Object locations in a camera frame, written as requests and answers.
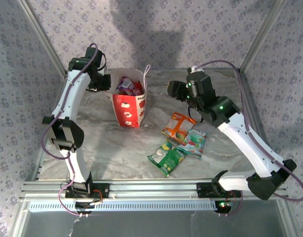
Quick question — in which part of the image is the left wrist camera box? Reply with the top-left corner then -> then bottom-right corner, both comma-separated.
96,73 -> 112,91

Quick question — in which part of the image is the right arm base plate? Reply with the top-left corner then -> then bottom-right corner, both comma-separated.
197,182 -> 242,198

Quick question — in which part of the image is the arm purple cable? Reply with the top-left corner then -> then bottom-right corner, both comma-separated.
190,60 -> 303,218
42,43 -> 104,218

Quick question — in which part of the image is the red and white paper bag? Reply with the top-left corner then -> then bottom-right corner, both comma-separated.
103,64 -> 152,128

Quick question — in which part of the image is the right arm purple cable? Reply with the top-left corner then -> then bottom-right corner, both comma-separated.
190,60 -> 303,218

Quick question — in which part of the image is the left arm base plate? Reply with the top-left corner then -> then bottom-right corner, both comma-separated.
64,183 -> 110,199

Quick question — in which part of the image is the purple candy bag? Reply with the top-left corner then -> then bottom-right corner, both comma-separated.
116,76 -> 138,96

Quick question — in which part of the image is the aluminium frame post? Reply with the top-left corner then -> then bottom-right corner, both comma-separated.
17,0 -> 68,77
239,0 -> 287,73

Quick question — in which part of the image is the orange candy bag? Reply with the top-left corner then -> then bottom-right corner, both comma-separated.
161,112 -> 197,144

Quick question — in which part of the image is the white slotted cable duct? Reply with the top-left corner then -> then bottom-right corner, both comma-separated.
29,199 -> 222,212

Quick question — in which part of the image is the teal mint cherry candy bag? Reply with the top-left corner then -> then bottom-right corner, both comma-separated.
177,128 -> 208,158

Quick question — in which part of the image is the green candy bag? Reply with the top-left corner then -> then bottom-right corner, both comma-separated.
147,138 -> 186,177

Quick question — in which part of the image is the white cable clip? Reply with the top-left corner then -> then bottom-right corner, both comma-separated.
187,65 -> 204,75

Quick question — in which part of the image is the aluminium frame side rail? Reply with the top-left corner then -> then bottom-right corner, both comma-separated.
237,71 -> 283,180
27,74 -> 68,182

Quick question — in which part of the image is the red snack bag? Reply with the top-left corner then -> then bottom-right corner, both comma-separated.
132,80 -> 145,96

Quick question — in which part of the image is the aluminium mounting rail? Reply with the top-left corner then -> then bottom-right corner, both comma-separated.
20,179 -> 289,200

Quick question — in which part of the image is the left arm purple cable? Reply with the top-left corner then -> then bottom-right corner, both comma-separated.
42,43 -> 104,218

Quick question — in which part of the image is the black controller board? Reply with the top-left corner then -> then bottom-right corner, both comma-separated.
74,201 -> 95,214
214,200 -> 233,214

